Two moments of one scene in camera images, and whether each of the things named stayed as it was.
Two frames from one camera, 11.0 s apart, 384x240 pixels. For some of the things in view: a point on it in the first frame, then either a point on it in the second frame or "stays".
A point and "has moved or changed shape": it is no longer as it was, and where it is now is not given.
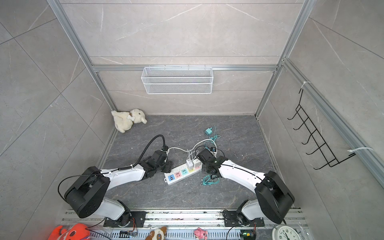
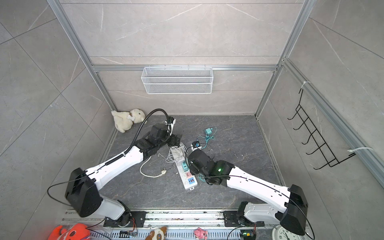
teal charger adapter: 208,131 stays
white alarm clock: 285,232 stays
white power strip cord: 216,150 has moved or changed shape
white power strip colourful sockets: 178,174 has moved or changed shape
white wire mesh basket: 177,80 stays
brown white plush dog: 158,234 stays
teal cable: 210,179 has moved or changed shape
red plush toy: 76,231 stays
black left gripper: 169,166 to 173,140
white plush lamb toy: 124,121 stays
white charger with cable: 191,155 has moved or changed shape
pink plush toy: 200,234 stays
